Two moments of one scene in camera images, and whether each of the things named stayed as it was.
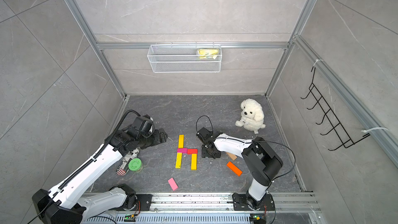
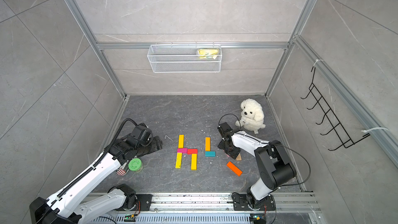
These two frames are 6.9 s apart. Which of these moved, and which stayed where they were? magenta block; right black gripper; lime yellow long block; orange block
Moved: right black gripper
Stayed: magenta block; lime yellow long block; orange block
